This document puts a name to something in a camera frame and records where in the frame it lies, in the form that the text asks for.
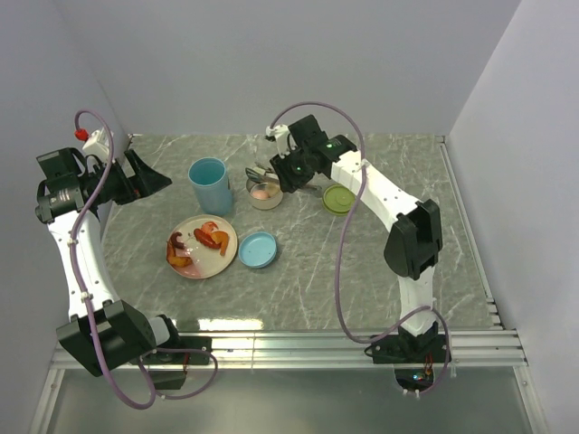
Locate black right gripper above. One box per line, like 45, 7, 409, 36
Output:
270, 144, 315, 194

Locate cream toy steamed bun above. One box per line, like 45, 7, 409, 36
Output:
265, 184, 280, 198

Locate steel food tongs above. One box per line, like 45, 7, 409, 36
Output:
244, 165, 322, 193

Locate pink toy egg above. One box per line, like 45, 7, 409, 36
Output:
252, 189, 270, 200

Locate orange toy chicken wing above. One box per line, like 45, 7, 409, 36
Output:
166, 241, 193, 269

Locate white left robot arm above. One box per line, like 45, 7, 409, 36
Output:
35, 147, 184, 376

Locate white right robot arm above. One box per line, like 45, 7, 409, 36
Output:
265, 115, 442, 362

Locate tall blue lunch container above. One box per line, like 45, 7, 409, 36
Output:
188, 157, 233, 216

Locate beige steel inner bowl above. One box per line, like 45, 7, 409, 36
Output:
246, 179, 283, 211

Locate green round lid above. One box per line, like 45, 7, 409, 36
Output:
322, 184, 356, 216

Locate purple toy octopus tentacle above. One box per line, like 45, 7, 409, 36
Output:
170, 231, 185, 250

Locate red toy shrimp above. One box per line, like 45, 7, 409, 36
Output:
201, 221, 219, 235

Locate red toy sausage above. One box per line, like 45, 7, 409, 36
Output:
194, 228, 221, 250

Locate orange toy drumstick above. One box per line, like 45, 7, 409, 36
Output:
212, 231, 230, 257

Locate pink and cream plate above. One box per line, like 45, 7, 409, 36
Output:
166, 214, 238, 279

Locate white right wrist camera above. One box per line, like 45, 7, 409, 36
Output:
265, 124, 292, 158

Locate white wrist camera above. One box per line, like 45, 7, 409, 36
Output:
74, 127, 110, 161
265, 124, 292, 158

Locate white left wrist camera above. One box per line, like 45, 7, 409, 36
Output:
74, 127, 110, 161

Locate aluminium mounting rail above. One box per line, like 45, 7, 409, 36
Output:
185, 329, 527, 370

